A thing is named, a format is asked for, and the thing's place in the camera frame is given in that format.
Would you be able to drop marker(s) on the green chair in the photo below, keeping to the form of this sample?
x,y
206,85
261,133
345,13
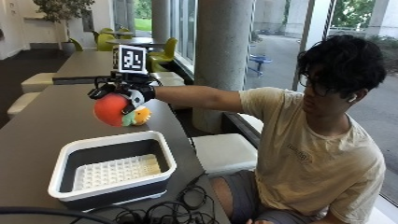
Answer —
x,y
76,45
104,42
164,56

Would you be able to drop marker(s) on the long grey table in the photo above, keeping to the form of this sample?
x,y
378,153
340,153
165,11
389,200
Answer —
x,y
85,65

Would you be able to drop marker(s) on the beige t-shirt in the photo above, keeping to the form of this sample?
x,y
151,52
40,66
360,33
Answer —
x,y
314,155

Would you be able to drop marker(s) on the the person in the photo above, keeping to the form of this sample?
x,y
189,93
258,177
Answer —
x,y
314,149

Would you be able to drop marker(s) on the black-framed glasses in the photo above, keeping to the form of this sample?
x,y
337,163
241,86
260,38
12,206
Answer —
x,y
317,88

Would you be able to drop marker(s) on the white and grey dish tub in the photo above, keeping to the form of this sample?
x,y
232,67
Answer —
x,y
113,141

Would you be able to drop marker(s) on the white cube stool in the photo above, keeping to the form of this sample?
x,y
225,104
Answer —
x,y
37,82
23,104
253,123
224,154
168,78

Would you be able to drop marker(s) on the white earbud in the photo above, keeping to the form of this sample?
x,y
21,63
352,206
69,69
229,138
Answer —
x,y
352,98

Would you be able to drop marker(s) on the grey shorts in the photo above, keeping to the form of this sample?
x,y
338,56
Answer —
x,y
242,193

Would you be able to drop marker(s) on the concrete pillar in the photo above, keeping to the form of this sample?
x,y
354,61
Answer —
x,y
221,46
161,18

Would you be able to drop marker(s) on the white marker cube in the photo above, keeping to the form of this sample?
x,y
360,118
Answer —
x,y
129,59

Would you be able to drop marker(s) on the orange round plush toy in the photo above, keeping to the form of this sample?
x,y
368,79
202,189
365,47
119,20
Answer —
x,y
109,110

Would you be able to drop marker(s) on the blue outdoor bench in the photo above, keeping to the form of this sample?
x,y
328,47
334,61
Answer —
x,y
260,59

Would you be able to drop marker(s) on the potted indoor tree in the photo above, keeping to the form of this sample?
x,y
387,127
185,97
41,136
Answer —
x,y
61,12

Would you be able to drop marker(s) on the white perforated drain tray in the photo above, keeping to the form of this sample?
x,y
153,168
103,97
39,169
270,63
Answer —
x,y
117,171

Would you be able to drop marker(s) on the round dark table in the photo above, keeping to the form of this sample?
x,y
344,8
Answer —
x,y
117,33
131,41

